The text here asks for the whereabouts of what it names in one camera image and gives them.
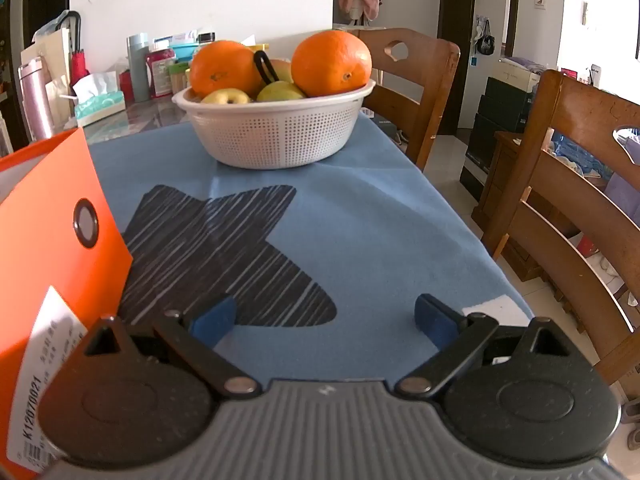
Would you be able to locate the red folded umbrella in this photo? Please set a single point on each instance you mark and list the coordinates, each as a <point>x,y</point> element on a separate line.
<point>77,65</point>

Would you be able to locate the beige paper bag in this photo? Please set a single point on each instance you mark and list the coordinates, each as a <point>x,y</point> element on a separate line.
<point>50,55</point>

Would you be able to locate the red label bottle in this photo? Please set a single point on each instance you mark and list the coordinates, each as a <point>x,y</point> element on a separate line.
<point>160,72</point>

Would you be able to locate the blue printed tablecloth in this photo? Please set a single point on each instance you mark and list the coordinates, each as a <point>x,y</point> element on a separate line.
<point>350,220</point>

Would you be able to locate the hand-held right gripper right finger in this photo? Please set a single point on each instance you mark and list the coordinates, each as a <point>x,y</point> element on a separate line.
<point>436,321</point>

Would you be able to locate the black hanging handbag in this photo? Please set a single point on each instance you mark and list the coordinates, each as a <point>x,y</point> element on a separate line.
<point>484,42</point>

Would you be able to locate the green tissue box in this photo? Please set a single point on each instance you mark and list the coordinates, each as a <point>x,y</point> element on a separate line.
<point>100,105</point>

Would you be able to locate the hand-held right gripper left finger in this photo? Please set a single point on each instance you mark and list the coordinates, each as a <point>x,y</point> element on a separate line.
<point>214,319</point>

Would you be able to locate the green lid jar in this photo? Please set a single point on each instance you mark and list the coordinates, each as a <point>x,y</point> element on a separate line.
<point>179,77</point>

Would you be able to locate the white perforated plastic basket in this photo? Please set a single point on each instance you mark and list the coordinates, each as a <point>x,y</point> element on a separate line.
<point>270,135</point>

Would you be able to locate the wooden chair with cutout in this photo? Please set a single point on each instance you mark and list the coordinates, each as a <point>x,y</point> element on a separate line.
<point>560,170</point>
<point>420,75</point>

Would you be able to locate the large orange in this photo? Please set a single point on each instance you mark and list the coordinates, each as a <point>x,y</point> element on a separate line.
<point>332,62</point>
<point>220,70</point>

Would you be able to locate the pink thermos bottle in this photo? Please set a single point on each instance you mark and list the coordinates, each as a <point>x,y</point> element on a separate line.
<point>36,100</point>

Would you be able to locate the green apple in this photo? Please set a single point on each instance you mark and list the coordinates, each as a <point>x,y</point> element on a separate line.
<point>280,91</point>

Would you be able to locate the orange cardboard box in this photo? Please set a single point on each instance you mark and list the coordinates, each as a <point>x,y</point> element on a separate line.
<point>50,210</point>

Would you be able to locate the grey tall bottle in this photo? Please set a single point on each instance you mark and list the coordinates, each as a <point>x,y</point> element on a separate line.
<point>138,67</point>

